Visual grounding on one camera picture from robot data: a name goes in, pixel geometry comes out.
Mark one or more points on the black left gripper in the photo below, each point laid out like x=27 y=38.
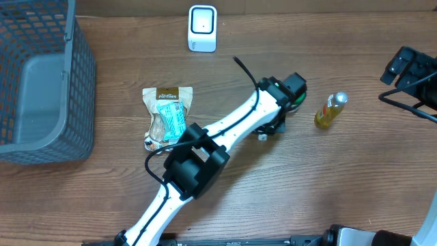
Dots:
x=265 y=131

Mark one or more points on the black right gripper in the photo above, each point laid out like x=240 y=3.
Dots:
x=399 y=67

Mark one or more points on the teal tissue pack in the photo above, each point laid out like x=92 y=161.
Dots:
x=262 y=137

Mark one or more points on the green lid white jar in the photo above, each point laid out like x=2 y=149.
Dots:
x=298 y=102

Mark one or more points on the yellow liquid bottle silver cap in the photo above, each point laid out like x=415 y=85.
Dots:
x=330 y=110

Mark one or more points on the teal snack bar wrapper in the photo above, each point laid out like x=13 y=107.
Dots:
x=173 y=117

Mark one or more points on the beige PanTree snack pouch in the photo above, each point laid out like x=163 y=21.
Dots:
x=154 y=96

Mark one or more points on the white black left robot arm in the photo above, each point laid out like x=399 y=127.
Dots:
x=198 y=158

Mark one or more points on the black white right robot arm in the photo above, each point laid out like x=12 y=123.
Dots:
x=386 y=151

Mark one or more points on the grey plastic mesh basket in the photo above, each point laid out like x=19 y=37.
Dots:
x=48 y=83

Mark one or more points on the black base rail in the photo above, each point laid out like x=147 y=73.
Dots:
x=292 y=241

